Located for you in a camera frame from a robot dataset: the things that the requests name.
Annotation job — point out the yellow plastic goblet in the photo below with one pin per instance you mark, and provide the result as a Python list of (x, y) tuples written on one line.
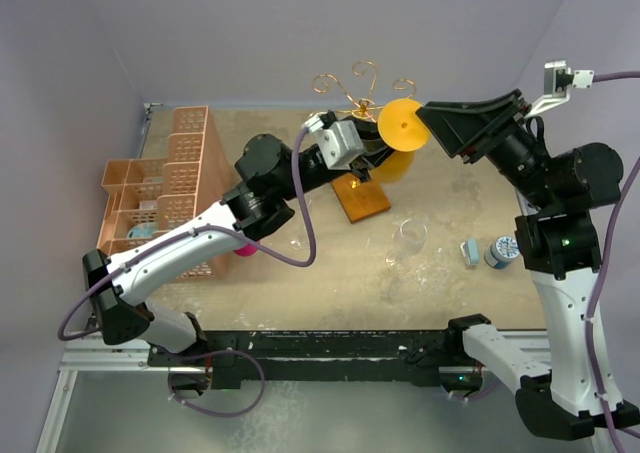
[(401, 129)]

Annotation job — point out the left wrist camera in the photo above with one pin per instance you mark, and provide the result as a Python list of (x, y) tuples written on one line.
[(325, 126)]

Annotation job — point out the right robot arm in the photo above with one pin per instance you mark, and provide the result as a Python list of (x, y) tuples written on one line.
[(574, 394)]

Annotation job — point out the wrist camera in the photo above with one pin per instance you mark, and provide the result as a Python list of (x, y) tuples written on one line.
[(325, 126), (558, 82)]

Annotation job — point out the gold wire wine glass rack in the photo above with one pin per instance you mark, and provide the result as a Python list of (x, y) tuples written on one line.
[(359, 101)]

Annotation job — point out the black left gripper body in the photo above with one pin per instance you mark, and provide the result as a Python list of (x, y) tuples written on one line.
[(309, 179)]

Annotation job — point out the small light blue box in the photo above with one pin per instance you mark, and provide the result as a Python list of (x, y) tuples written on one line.
[(470, 252)]

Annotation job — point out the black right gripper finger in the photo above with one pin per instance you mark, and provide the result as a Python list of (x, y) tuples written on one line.
[(488, 107), (468, 135)]

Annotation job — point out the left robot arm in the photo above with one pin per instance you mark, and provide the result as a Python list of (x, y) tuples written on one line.
[(272, 174)]

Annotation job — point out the clear tilted wine glass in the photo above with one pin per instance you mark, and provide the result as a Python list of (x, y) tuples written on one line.
[(408, 241)]

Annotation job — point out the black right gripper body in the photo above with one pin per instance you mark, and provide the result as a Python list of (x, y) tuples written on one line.
[(513, 146)]

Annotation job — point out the peach plastic basket organizer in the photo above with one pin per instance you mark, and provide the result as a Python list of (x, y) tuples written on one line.
[(149, 197)]

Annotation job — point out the magenta plastic goblet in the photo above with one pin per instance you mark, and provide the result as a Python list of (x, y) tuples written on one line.
[(246, 251)]

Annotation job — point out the clear champagne flute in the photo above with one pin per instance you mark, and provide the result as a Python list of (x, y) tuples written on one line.
[(298, 235)]

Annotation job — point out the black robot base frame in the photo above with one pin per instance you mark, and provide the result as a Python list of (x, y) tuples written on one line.
[(422, 358)]

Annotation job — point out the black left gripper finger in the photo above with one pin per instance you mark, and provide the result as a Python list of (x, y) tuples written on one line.
[(369, 135), (370, 160)]

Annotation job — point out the wooden rack base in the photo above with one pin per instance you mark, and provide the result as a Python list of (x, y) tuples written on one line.
[(360, 200)]

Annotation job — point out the aluminium rail frame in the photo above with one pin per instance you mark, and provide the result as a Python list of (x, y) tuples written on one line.
[(110, 399)]

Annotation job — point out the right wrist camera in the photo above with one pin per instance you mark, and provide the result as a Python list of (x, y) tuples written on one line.
[(558, 82)]

